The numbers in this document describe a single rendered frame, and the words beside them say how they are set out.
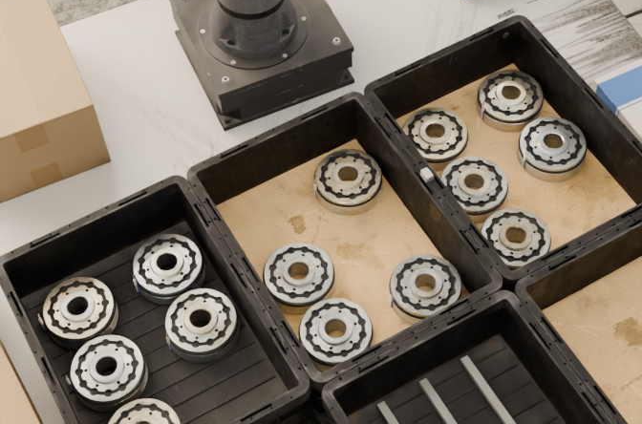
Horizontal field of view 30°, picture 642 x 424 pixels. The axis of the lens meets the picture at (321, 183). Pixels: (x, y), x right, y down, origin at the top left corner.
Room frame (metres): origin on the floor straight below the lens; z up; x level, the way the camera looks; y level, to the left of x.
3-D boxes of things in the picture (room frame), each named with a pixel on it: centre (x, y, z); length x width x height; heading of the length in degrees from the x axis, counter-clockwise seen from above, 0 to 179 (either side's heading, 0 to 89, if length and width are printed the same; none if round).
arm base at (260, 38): (1.40, 0.10, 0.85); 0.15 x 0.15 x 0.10
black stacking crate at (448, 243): (0.90, -0.02, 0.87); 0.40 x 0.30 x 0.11; 26
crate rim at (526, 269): (1.04, -0.29, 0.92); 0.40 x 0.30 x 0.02; 26
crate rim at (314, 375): (0.90, -0.02, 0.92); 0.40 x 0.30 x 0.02; 26
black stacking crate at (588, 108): (1.04, -0.29, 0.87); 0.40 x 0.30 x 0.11; 26
